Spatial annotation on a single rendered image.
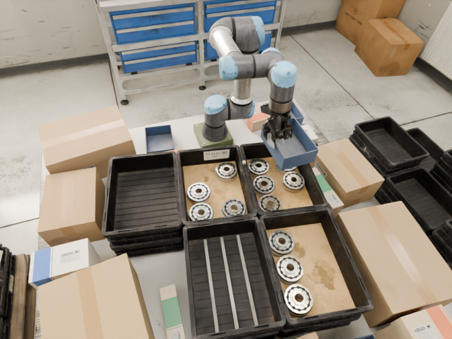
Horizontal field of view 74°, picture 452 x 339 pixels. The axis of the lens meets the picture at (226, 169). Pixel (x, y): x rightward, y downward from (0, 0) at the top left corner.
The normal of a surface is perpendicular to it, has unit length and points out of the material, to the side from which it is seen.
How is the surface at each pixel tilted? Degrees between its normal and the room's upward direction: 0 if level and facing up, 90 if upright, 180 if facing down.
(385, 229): 0
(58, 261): 0
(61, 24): 90
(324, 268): 0
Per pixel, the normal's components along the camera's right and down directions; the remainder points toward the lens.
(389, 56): 0.12, 0.76
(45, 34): 0.34, 0.73
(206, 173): 0.04, -0.64
